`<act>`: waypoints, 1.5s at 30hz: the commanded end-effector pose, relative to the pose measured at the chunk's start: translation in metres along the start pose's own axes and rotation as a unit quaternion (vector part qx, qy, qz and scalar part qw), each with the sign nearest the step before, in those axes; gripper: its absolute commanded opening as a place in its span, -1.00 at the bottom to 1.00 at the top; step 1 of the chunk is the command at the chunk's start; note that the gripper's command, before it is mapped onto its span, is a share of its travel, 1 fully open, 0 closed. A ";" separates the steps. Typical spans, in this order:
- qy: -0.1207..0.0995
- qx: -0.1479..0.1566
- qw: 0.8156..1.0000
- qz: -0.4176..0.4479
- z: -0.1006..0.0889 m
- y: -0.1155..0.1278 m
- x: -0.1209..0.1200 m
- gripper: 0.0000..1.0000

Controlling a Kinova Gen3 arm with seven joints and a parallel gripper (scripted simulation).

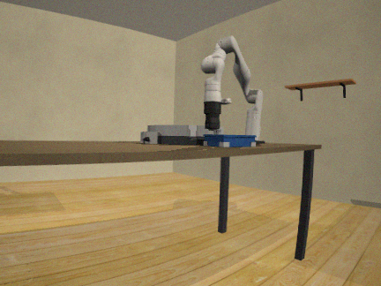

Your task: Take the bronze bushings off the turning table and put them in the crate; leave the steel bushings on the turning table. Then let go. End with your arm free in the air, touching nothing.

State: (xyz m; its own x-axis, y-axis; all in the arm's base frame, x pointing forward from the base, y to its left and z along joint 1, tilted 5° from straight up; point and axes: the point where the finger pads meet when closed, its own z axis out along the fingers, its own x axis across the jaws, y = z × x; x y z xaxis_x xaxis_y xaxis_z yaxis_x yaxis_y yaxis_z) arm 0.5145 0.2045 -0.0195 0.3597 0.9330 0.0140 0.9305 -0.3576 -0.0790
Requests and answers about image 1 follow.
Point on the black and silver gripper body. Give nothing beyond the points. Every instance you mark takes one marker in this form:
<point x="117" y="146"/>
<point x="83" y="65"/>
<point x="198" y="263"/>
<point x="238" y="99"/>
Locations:
<point x="212" y="108"/>

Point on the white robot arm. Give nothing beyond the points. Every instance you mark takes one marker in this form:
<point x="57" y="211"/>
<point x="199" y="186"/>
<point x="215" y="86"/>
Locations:
<point x="216" y="65"/>

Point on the blue crate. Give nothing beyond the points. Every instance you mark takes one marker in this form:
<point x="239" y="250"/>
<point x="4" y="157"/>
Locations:
<point x="217" y="140"/>

